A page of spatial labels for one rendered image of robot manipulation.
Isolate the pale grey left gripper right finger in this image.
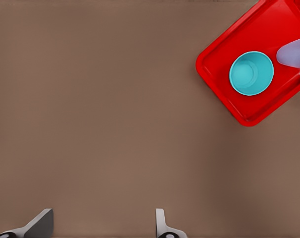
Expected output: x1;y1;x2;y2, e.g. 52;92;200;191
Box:
155;208;188;238

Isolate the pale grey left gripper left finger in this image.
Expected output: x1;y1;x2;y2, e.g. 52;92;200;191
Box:
0;208;54;238

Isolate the lavender cup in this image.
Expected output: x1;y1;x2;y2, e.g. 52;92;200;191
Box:
276;37;300;69

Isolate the teal bowl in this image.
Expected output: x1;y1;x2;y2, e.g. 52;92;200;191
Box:
229;51;275;97

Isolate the red plastic tray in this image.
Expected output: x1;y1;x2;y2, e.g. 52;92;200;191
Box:
195;0;300;127

